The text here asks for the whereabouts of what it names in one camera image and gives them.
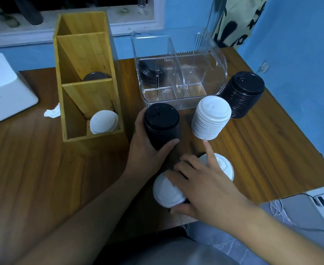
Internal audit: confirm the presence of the person's right hand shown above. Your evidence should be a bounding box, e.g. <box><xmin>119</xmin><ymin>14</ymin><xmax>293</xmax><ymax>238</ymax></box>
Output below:
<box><xmin>164</xmin><ymin>139</ymin><xmax>258</xmax><ymax>229</ymax></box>

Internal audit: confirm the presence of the person's left hand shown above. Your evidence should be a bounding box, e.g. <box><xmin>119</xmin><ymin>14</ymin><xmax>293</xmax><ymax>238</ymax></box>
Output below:
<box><xmin>124</xmin><ymin>107</ymin><xmax>180</xmax><ymax>181</ymax></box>

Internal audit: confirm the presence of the wooden three-compartment organizer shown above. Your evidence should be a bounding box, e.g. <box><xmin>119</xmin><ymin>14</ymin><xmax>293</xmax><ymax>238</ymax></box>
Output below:
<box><xmin>53</xmin><ymin>11</ymin><xmax>125</xmax><ymax>142</ymax></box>

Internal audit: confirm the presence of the pile of black and white cup lids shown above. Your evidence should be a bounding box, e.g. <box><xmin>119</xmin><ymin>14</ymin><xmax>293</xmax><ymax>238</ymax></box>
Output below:
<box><xmin>138</xmin><ymin>59</ymin><xmax>162</xmax><ymax>89</ymax></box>

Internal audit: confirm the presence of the short stack of black lids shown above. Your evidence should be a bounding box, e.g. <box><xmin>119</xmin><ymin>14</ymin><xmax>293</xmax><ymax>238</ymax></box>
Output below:
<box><xmin>222</xmin><ymin>71</ymin><xmax>265</xmax><ymax>111</ymax></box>

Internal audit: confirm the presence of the person's left forearm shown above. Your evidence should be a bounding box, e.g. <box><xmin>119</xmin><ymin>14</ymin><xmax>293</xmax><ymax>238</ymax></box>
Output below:
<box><xmin>15</xmin><ymin>171</ymin><xmax>143</xmax><ymax>265</ymax></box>

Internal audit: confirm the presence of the person's right forearm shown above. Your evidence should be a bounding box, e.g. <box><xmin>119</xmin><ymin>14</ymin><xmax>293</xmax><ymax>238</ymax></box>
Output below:
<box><xmin>228</xmin><ymin>204</ymin><xmax>324</xmax><ymax>265</ymax></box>

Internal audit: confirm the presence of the white foam box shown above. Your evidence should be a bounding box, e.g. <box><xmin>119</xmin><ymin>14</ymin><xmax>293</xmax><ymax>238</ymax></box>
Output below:
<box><xmin>0</xmin><ymin>53</ymin><xmax>39</xmax><ymax>122</ymax></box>

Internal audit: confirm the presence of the grey shirt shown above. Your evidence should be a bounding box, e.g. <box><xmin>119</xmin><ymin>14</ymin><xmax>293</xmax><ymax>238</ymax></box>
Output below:
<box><xmin>123</xmin><ymin>237</ymin><xmax>240</xmax><ymax>265</ymax></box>

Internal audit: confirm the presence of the crumpled white tissue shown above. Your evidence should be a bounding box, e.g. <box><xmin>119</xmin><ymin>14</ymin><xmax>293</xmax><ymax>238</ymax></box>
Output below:
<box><xmin>43</xmin><ymin>103</ymin><xmax>61</xmax><ymax>119</ymax></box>

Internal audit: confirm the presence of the clear plastic container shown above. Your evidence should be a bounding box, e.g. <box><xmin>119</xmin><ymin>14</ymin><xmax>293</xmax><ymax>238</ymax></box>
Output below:
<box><xmin>130</xmin><ymin>26</ymin><xmax>228</xmax><ymax>111</ymax></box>

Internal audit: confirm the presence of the cream tote bag black print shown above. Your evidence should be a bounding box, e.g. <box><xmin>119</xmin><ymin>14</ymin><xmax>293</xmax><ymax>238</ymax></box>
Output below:
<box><xmin>213</xmin><ymin>0</ymin><xmax>270</xmax><ymax>49</ymax></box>

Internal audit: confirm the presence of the dark glass vase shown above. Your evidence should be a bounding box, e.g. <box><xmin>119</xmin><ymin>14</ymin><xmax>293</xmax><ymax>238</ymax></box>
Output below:
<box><xmin>12</xmin><ymin>0</ymin><xmax>44</xmax><ymax>26</ymax></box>

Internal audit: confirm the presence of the small potted plant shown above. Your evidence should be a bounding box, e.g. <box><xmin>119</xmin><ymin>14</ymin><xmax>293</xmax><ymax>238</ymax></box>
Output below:
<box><xmin>0</xmin><ymin>1</ymin><xmax>20</xmax><ymax>28</ymax></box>

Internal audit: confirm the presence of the white cable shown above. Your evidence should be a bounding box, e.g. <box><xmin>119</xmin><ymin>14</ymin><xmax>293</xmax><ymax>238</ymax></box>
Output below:
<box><xmin>269</xmin><ymin>200</ymin><xmax>295</xmax><ymax>225</ymax></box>

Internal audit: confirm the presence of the white window frame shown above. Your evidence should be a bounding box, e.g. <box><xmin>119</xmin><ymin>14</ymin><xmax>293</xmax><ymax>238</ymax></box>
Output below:
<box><xmin>0</xmin><ymin>0</ymin><xmax>166</xmax><ymax>49</ymax></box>

